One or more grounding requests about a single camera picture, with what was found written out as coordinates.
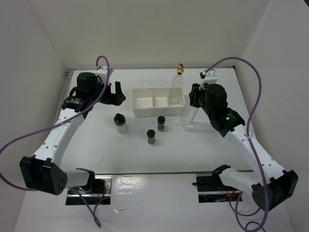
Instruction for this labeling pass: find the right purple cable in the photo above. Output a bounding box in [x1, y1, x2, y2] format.
[204, 56, 268, 230]

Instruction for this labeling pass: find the white divided organizer tray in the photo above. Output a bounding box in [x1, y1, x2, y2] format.
[131, 87, 185, 117]

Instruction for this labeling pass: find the spice jar near tray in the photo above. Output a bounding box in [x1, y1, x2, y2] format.
[157, 116, 166, 131]

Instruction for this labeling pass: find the front spice jar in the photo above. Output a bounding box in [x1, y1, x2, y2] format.
[146, 129, 155, 145]

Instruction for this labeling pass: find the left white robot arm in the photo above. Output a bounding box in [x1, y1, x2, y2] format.
[19, 72, 126, 195]

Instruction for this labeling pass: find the white salt shaker black cap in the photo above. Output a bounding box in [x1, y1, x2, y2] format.
[114, 113, 128, 133]

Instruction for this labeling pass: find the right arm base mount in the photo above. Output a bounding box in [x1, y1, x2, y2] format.
[192, 172, 240, 203]

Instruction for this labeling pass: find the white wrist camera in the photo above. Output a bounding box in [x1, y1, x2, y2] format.
[199, 69, 218, 89]
[95, 66, 114, 83]

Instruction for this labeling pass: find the black cable on floor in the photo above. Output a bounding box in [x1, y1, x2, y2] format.
[245, 221, 266, 232]

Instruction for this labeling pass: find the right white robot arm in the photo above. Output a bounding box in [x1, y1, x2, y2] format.
[189, 83, 298, 210]

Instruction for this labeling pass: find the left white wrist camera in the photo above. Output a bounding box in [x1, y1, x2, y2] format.
[95, 66, 114, 83]

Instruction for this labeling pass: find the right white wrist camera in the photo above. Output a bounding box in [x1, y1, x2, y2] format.
[199, 69, 218, 89]

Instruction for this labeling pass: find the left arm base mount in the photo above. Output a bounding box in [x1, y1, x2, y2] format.
[65, 175, 112, 206]

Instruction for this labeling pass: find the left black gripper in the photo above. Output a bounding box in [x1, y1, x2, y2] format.
[90, 77, 126, 106]

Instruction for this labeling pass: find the glass oil bottle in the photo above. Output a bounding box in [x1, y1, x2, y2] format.
[180, 102, 198, 125]
[170, 63, 184, 105]

